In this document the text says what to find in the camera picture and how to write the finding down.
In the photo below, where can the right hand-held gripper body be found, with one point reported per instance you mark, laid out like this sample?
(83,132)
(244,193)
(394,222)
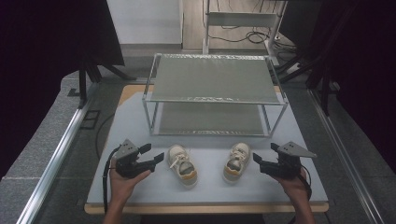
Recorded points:
(286,165)

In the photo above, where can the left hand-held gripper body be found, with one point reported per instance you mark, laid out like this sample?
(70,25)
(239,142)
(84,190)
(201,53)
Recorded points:
(127,160)

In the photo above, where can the small beige child's shoe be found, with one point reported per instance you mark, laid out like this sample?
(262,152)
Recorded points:
(237,161)
(182,166)

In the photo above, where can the two-tier metal shoe rack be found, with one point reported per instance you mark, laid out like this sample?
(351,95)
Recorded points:
(214,77)

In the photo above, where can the person's right hand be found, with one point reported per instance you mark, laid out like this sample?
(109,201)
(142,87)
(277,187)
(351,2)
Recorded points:
(292,188)

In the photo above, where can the person's left hand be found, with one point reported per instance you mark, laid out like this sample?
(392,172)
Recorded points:
(121,188)

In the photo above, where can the black floor socket plate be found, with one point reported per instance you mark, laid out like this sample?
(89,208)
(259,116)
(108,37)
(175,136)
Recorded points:
(90,119)

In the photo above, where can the pale blue table mat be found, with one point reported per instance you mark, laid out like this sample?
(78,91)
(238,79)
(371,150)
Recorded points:
(211,191)

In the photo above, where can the black stand legs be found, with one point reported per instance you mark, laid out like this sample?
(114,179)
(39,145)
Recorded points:
(82,84)
(325,93)

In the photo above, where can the black curtain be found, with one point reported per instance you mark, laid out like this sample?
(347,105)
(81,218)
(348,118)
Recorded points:
(364,62)
(37,62)

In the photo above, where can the white panel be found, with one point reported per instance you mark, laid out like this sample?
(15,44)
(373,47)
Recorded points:
(144,20)

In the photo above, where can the white metal stand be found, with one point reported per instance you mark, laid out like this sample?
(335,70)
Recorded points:
(241,18)

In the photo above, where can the aluminium floor rail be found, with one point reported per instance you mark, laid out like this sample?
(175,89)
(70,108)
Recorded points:
(348,161)
(54,161)

